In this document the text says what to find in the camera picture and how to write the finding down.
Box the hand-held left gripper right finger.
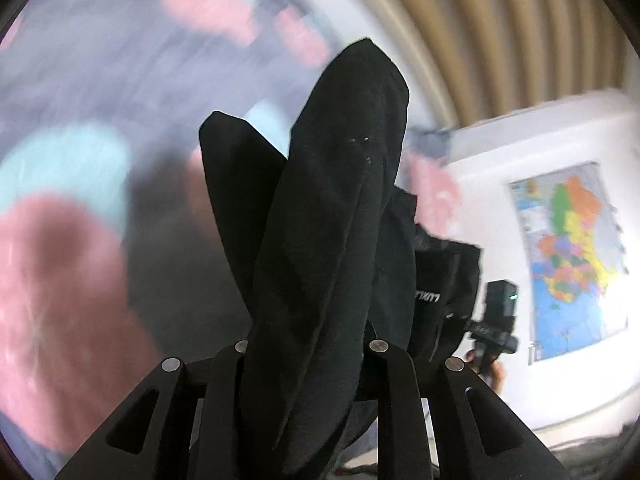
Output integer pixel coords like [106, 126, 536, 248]
[360, 338, 572, 480]

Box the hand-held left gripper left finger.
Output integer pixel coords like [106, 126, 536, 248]
[54, 339, 252, 480]

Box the black hooded jacket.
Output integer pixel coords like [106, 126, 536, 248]
[198, 38, 482, 480]

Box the person's right hand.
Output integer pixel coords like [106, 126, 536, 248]
[464, 350, 507, 395]

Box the grey cloth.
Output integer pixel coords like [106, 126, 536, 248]
[542, 422, 640, 480]

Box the grey floral blanket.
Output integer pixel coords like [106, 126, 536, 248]
[0, 0, 463, 480]

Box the wooden slatted headboard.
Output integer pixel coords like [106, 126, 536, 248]
[315, 0, 640, 128]

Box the colourful wall map poster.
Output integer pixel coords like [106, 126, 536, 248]
[507, 161, 630, 364]

